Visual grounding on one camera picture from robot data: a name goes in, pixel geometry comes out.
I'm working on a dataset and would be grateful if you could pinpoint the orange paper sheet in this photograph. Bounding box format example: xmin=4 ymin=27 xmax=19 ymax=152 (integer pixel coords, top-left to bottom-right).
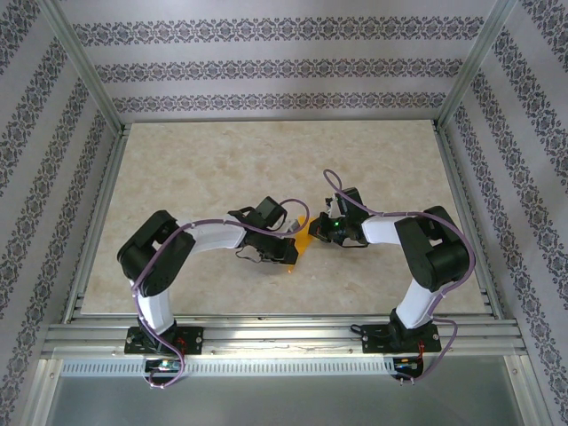
xmin=286 ymin=214 xmax=321 ymax=275

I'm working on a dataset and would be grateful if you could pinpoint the small lit circuit board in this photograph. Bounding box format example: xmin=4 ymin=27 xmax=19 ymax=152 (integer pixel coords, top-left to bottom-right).
xmin=393 ymin=356 xmax=422 ymax=373
xmin=145 ymin=359 xmax=182 ymax=373

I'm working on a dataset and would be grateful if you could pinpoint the grey metal panel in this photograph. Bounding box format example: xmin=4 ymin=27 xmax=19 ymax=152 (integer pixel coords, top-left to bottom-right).
xmin=33 ymin=354 xmax=540 ymax=426

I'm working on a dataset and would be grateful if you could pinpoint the aluminium cross rail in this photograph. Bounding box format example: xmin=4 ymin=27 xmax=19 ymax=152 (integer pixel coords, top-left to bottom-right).
xmin=43 ymin=313 xmax=524 ymax=357

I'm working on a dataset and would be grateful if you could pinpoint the slotted grey cable duct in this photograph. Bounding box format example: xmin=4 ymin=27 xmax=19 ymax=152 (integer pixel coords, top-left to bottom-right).
xmin=59 ymin=357 xmax=397 ymax=377

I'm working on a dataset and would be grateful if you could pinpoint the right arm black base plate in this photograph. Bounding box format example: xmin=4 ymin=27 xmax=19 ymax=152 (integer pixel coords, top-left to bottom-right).
xmin=361 ymin=323 xmax=442 ymax=355

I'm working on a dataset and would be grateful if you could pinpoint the aluminium side rail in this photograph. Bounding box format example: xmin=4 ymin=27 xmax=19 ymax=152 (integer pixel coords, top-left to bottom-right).
xmin=430 ymin=119 xmax=507 ymax=321
xmin=61 ymin=122 xmax=133 ymax=324

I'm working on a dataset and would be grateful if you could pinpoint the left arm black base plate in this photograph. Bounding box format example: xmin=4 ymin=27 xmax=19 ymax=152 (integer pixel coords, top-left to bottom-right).
xmin=124 ymin=327 xmax=205 ymax=355

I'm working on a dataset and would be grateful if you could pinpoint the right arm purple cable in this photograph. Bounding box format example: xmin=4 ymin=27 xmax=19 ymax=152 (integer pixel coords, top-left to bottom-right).
xmin=322 ymin=168 xmax=477 ymax=385

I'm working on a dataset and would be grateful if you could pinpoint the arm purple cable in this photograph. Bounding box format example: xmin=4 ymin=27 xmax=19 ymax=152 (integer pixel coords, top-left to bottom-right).
xmin=322 ymin=168 xmax=477 ymax=385
xmin=131 ymin=198 xmax=311 ymax=391

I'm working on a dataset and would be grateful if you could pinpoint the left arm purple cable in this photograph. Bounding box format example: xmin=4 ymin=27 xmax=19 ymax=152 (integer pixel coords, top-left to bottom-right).
xmin=131 ymin=198 xmax=311 ymax=391

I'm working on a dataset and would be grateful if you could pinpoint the aluminium frame post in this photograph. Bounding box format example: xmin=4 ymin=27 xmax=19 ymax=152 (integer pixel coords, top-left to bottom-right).
xmin=37 ymin=0 xmax=128 ymax=134
xmin=437 ymin=0 xmax=518 ymax=130

